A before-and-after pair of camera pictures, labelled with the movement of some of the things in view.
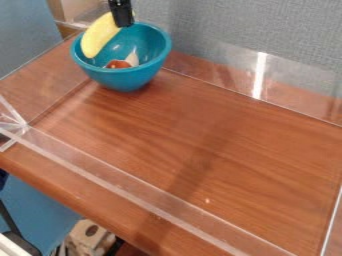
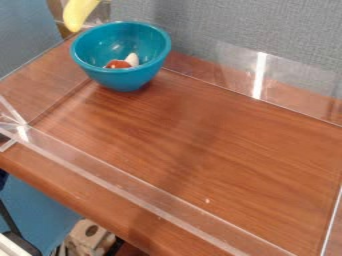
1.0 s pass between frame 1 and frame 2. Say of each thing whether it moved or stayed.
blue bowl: stayed
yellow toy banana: moved
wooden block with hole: stayed
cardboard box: stayed
